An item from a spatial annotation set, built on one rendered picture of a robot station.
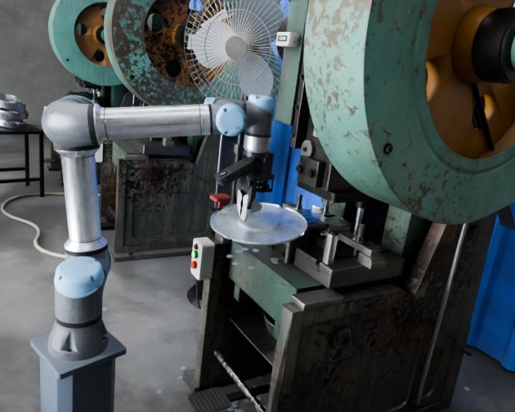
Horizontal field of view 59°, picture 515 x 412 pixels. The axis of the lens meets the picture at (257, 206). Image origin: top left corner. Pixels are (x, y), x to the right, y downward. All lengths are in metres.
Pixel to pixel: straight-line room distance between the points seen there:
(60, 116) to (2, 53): 6.57
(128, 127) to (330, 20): 0.51
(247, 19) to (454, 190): 1.26
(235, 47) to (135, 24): 0.63
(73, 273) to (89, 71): 3.12
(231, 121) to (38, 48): 6.74
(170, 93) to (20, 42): 5.30
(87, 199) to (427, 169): 0.86
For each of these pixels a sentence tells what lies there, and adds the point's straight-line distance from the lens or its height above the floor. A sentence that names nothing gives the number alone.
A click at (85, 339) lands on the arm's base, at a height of 0.50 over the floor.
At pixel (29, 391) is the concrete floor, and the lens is 1.98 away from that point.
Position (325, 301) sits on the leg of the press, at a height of 0.64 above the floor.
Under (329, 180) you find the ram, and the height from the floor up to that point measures 0.92.
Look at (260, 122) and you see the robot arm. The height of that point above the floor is 1.08.
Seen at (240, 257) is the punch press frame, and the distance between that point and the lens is 1.56.
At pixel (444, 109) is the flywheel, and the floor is 1.18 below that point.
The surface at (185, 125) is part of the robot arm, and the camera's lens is 1.11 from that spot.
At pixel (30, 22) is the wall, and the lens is 7.74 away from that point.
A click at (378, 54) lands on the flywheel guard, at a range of 0.88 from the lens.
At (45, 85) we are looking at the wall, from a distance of 7.78.
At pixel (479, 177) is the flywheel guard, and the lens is 1.21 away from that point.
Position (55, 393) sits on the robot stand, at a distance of 1.37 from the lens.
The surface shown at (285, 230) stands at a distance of 1.33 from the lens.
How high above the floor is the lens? 1.22
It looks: 17 degrees down
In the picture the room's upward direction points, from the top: 7 degrees clockwise
